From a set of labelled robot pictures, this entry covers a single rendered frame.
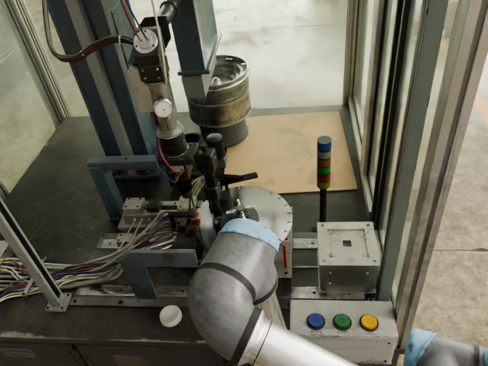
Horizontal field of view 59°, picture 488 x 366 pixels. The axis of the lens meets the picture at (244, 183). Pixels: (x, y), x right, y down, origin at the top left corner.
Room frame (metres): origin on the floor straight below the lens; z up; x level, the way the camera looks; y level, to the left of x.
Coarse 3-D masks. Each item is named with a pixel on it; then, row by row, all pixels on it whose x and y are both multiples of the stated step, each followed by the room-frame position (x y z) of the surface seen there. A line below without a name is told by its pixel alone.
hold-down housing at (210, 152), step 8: (200, 144) 1.00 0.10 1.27; (208, 152) 0.98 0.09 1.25; (208, 160) 0.97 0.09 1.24; (216, 160) 0.99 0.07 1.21; (208, 168) 0.97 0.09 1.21; (208, 176) 0.98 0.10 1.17; (208, 184) 0.98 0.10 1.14; (216, 184) 0.99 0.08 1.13; (208, 192) 0.98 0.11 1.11; (216, 192) 0.97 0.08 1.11; (216, 200) 0.97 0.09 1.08
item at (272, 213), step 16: (224, 192) 1.15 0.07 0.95; (240, 192) 1.14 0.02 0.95; (256, 192) 1.12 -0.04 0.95; (272, 192) 1.11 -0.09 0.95; (208, 208) 1.08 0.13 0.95; (224, 208) 1.07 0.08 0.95; (256, 208) 1.05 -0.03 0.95; (272, 208) 1.03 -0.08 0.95; (288, 208) 1.02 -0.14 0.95; (192, 224) 1.01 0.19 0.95; (208, 224) 1.00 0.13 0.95; (224, 224) 0.99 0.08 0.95; (272, 224) 0.96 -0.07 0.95; (288, 224) 0.95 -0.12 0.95; (208, 240) 0.93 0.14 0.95
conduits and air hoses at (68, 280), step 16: (160, 224) 1.07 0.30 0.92; (176, 224) 1.08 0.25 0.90; (144, 240) 1.03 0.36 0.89; (0, 256) 1.14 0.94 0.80; (112, 256) 1.07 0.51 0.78; (0, 272) 1.09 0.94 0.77; (16, 272) 1.07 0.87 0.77; (64, 272) 1.06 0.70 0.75; (80, 272) 1.02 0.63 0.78; (96, 272) 1.01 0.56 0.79; (112, 272) 0.94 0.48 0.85; (0, 288) 1.01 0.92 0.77; (16, 288) 1.00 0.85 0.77; (32, 288) 0.99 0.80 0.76; (64, 288) 0.98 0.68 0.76
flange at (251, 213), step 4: (232, 208) 1.05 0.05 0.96; (252, 208) 1.04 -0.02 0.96; (248, 212) 1.02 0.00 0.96; (252, 212) 1.02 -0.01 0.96; (256, 212) 1.02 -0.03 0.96; (228, 216) 1.02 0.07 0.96; (232, 216) 1.01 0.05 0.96; (236, 216) 1.00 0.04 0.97; (248, 216) 1.00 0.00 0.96; (252, 216) 1.00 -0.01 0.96; (256, 216) 1.00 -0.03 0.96; (228, 220) 1.00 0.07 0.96; (256, 220) 0.98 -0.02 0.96
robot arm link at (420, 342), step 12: (408, 336) 0.39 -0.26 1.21; (420, 336) 0.37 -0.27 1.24; (432, 336) 0.37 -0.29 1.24; (444, 336) 0.37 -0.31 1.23; (408, 348) 0.36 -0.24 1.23; (420, 348) 0.35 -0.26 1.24; (432, 348) 0.35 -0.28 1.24; (444, 348) 0.35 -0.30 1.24; (456, 348) 0.34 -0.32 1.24; (468, 348) 0.34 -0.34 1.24; (408, 360) 0.34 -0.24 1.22; (420, 360) 0.34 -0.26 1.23; (432, 360) 0.33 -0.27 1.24; (444, 360) 0.32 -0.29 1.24; (456, 360) 0.32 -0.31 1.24; (468, 360) 0.32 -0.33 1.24
